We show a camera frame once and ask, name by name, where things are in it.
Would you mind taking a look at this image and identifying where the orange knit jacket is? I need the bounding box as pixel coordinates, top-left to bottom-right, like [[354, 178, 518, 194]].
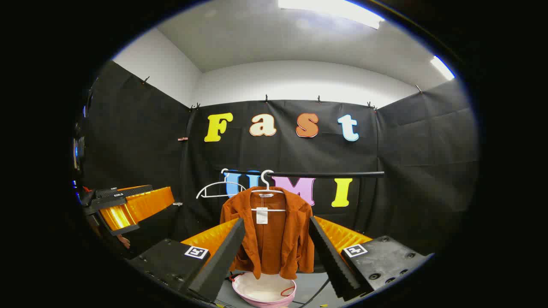
[[220, 186, 315, 279]]

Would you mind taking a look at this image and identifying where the small ceiling light panel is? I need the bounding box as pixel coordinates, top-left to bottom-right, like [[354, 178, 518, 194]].
[[430, 55, 456, 81]]

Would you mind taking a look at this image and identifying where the black backdrop cloth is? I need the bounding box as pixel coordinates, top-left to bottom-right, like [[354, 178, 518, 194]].
[[81, 60, 479, 257]]

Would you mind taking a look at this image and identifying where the black floor cable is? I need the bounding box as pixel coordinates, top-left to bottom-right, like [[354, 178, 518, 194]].
[[299, 278, 331, 308]]

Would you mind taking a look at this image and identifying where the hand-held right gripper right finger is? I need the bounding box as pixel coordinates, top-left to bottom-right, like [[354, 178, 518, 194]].
[[308, 215, 434, 301]]

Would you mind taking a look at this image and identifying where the pink white laundry hamper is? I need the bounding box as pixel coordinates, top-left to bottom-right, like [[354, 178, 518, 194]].
[[231, 270, 297, 308]]

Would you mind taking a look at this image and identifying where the white hanger with crossbar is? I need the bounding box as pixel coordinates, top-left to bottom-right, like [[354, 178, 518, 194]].
[[250, 170, 286, 212]]

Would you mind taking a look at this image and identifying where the white curved hanger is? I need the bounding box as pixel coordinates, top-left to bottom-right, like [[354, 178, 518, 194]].
[[196, 168, 247, 199]]

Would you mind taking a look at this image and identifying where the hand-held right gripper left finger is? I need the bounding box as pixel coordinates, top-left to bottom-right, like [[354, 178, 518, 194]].
[[128, 217, 246, 303]]

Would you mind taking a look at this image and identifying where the black clothes rack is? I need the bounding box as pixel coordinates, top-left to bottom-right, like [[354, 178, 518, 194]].
[[223, 171, 385, 178]]

